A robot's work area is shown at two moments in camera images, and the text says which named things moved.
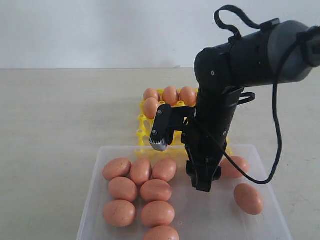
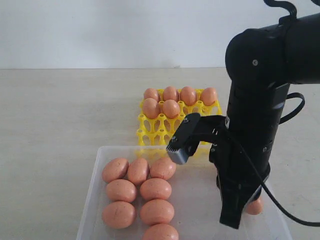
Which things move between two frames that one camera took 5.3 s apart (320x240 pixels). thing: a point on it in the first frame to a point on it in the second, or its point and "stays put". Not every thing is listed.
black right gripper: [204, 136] to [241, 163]
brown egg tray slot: [151, 92] stays put
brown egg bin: [156, 213] stays put
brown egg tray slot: [188, 95] stays put
